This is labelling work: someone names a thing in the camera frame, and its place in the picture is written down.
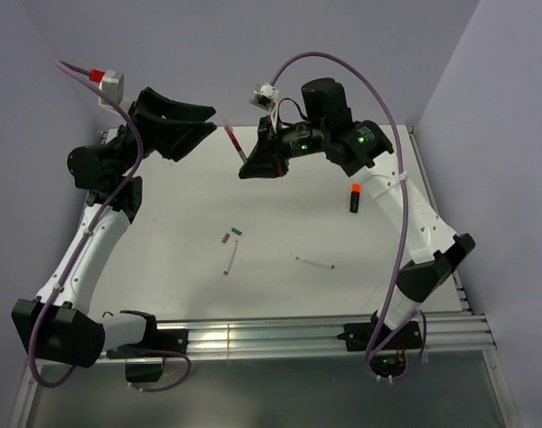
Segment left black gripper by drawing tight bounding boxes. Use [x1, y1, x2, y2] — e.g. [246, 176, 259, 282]
[108, 88, 216, 178]

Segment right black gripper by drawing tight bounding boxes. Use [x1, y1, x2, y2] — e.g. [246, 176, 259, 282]
[238, 115, 327, 180]

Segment red pink pen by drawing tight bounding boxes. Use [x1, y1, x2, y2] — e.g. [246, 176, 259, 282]
[223, 120, 247, 164]

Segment black orange highlighter pen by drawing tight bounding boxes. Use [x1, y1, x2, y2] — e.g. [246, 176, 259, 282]
[349, 191, 361, 214]

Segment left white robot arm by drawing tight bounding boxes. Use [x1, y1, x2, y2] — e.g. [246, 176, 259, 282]
[12, 87, 217, 368]

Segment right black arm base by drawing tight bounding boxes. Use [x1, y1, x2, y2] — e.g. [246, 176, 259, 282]
[337, 320, 426, 371]

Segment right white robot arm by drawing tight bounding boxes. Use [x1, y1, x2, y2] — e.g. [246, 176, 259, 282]
[239, 78, 475, 348]

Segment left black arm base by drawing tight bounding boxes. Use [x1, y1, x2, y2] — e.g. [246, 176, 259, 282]
[105, 328, 192, 392]

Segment white brown-tip pen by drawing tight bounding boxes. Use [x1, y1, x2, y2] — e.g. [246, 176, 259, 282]
[223, 240, 238, 276]

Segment white green-tip pen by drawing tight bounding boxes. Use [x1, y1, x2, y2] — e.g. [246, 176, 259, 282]
[294, 256, 335, 270]

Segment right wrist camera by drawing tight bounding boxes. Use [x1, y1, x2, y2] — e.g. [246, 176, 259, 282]
[250, 83, 280, 112]

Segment aluminium rail frame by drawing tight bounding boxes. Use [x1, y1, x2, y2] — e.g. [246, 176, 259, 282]
[12, 131, 521, 427]

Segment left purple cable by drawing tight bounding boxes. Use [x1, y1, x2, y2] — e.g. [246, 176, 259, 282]
[28, 60, 193, 393]

